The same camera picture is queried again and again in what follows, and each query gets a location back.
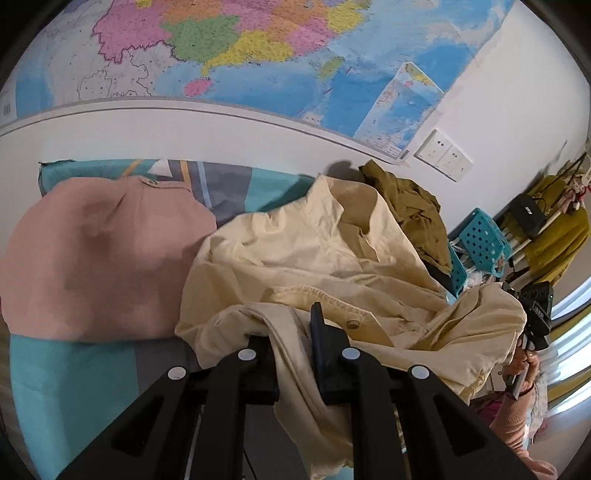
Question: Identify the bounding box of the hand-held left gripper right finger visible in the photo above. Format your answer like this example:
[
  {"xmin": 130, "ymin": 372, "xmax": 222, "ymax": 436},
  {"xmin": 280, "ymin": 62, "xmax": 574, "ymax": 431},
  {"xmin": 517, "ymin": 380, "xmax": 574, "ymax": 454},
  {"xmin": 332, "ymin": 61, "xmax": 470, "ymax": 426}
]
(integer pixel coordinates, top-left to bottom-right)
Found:
[{"xmin": 310, "ymin": 302, "xmax": 536, "ymax": 480}]

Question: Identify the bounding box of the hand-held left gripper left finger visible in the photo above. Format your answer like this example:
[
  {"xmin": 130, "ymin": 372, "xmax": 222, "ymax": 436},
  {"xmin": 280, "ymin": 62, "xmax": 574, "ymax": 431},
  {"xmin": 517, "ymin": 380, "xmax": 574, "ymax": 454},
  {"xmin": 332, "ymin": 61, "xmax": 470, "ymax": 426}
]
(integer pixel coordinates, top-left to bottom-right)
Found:
[{"xmin": 55, "ymin": 335, "xmax": 280, "ymax": 480}]

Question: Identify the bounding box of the cream jacket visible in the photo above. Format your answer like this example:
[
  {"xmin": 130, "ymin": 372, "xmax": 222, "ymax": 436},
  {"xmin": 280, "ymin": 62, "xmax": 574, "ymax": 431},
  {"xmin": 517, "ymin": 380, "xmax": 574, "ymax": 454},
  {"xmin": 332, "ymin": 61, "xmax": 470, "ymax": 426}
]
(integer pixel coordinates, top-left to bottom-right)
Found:
[{"xmin": 175, "ymin": 175, "xmax": 530, "ymax": 480}]

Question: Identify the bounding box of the person's right forearm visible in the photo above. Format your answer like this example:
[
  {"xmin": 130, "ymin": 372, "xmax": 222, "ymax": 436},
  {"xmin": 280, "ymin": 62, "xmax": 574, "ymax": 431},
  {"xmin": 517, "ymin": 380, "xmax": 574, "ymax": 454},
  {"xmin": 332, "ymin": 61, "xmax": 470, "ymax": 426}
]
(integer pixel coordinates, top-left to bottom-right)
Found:
[{"xmin": 488, "ymin": 369, "xmax": 560, "ymax": 480}]

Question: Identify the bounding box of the white clothes rack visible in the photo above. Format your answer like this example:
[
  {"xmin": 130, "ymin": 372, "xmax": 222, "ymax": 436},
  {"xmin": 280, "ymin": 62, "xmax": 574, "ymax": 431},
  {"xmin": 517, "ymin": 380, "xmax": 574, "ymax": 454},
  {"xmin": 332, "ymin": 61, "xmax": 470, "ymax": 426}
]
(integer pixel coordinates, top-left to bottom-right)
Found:
[{"xmin": 498, "ymin": 209, "xmax": 570, "ymax": 278}]

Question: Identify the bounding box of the person's right hand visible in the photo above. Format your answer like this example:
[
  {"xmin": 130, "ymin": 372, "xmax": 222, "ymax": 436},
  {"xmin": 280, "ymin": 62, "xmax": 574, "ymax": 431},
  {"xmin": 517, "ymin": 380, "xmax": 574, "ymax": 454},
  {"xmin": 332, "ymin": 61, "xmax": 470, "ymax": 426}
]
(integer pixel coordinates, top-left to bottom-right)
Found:
[{"xmin": 507, "ymin": 347, "xmax": 541, "ymax": 398}]

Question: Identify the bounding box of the white cloth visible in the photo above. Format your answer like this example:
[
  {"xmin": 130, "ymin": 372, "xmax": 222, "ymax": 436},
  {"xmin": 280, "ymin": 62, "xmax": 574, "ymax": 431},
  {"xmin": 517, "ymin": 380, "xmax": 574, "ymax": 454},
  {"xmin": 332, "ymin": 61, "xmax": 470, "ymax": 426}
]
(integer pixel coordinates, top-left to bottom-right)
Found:
[{"xmin": 464, "ymin": 271, "xmax": 498, "ymax": 297}]

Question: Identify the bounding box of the mustard hanging garment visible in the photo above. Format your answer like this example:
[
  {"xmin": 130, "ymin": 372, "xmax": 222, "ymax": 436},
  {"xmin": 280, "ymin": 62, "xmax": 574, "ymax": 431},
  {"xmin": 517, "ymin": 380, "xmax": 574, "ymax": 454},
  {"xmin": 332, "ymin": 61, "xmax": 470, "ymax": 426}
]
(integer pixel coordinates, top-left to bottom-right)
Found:
[{"xmin": 524, "ymin": 174, "xmax": 591, "ymax": 288}]

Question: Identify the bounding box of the blue plastic basket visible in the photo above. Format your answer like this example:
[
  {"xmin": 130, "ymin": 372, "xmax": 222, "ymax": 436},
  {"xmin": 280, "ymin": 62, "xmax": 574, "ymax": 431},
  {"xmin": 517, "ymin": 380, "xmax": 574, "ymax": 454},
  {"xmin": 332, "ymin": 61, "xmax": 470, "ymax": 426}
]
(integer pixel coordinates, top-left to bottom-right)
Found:
[
  {"xmin": 447, "ymin": 244, "xmax": 472, "ymax": 297},
  {"xmin": 458, "ymin": 208, "xmax": 513, "ymax": 278}
]

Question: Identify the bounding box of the black handbag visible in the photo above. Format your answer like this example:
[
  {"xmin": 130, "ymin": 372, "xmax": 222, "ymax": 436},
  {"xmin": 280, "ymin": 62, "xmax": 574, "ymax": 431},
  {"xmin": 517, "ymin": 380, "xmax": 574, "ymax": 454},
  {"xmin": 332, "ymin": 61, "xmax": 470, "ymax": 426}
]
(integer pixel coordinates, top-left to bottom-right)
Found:
[{"xmin": 510, "ymin": 194, "xmax": 550, "ymax": 239}]

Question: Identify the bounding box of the olive green garment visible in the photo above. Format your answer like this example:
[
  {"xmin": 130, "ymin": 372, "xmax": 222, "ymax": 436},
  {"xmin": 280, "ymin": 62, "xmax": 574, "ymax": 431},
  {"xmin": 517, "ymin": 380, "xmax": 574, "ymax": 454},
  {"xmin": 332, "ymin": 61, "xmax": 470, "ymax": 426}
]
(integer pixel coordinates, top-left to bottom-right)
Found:
[{"xmin": 359, "ymin": 159, "xmax": 456, "ymax": 274}]

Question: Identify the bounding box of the pink garment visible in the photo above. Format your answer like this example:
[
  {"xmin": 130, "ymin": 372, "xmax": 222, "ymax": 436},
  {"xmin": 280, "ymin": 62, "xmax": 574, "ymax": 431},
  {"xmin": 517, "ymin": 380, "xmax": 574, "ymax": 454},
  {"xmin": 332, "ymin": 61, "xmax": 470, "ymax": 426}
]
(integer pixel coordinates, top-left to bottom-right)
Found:
[{"xmin": 0, "ymin": 178, "xmax": 219, "ymax": 343}]

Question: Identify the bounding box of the teal patterned bed sheet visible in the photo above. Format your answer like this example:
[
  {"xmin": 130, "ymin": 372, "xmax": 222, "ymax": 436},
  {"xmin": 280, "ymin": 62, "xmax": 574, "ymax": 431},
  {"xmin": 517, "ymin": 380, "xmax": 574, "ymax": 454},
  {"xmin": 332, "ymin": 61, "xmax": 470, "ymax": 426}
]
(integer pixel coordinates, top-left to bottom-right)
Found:
[{"xmin": 7, "ymin": 159, "xmax": 324, "ymax": 480}]

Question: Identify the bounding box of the white wall socket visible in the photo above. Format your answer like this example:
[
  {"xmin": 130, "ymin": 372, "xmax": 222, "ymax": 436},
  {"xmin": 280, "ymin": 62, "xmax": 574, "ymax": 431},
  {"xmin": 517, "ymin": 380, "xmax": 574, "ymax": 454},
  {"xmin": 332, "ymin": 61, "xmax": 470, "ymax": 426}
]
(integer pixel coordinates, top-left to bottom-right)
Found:
[
  {"xmin": 431, "ymin": 141, "xmax": 461, "ymax": 172},
  {"xmin": 418, "ymin": 130, "xmax": 448, "ymax": 163}
]

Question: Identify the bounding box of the colourful wall map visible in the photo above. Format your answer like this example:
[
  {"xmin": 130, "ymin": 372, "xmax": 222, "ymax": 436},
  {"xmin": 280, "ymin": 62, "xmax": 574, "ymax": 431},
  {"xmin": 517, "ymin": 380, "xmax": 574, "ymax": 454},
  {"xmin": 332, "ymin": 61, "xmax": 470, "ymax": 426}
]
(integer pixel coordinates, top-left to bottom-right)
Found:
[{"xmin": 0, "ymin": 0, "xmax": 515, "ymax": 165}]

